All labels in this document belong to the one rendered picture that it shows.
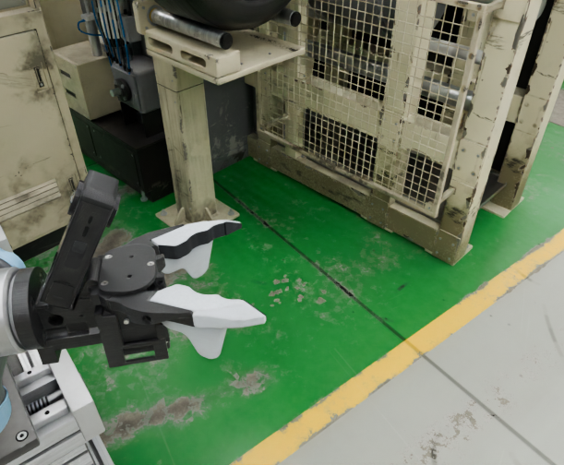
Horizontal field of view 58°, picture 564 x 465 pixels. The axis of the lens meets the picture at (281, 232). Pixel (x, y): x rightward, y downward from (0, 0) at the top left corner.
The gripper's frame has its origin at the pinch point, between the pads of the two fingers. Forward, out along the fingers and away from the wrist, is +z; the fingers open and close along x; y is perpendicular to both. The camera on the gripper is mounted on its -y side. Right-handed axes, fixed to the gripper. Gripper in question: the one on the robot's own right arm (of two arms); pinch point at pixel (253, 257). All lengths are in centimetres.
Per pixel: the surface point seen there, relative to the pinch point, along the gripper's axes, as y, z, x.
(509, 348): 98, 92, -70
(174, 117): 35, -9, -151
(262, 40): 7, 24, -138
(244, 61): 10, 15, -120
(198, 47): 4, 1, -117
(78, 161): 52, -48, -159
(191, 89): 25, -1, -150
